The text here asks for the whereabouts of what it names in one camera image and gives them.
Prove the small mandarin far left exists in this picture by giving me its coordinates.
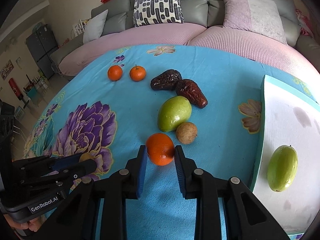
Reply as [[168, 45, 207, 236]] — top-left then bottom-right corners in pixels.
[[107, 65, 123, 81]]

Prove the pink sofa seat cover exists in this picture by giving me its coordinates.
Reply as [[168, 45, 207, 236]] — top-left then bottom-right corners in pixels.
[[51, 23, 319, 82]]

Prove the small mandarin with stem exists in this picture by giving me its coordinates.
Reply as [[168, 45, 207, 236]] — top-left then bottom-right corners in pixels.
[[130, 66, 146, 82]]

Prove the person left hand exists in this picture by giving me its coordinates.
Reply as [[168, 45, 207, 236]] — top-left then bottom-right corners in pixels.
[[4, 215, 42, 232]]

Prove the black white patterned cushion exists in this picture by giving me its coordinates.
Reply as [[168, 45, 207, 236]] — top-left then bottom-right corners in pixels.
[[133, 0, 184, 27]]

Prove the pink floral cloth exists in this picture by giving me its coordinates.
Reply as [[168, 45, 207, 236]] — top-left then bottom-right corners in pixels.
[[296, 9, 314, 38]]

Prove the dark grey refrigerator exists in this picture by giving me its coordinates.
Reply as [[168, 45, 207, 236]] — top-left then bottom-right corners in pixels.
[[26, 24, 58, 80]]

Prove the dark brown date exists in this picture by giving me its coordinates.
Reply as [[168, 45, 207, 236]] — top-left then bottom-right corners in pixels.
[[150, 69, 182, 90]]

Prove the white tray teal rim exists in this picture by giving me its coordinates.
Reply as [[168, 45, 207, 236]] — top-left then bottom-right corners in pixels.
[[249, 75, 319, 236]]

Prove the large orange mandarin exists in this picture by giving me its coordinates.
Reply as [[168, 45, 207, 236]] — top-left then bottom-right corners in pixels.
[[146, 133, 175, 166]]

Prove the large green mango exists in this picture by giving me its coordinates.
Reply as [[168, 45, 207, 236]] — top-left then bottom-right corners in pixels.
[[157, 96, 192, 132]]

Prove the reddish brown date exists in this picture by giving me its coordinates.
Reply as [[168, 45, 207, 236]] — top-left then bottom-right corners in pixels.
[[175, 79, 208, 108]]

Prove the blue floral tablecloth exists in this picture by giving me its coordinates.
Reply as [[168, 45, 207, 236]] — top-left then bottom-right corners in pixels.
[[23, 44, 316, 240]]

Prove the white chair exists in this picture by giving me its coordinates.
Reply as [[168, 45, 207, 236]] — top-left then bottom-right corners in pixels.
[[73, 20, 87, 36]]

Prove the light grey cushion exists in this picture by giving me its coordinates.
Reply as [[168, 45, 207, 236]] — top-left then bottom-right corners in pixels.
[[82, 9, 108, 44]]

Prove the pink grey cushion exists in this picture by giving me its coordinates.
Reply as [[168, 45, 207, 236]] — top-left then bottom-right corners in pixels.
[[222, 0, 287, 44]]

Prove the grey leather sofa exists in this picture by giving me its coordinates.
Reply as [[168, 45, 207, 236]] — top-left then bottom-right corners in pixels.
[[49, 0, 320, 68]]

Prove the green mango on tray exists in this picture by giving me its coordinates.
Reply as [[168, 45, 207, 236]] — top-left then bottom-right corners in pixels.
[[267, 145, 298, 192]]

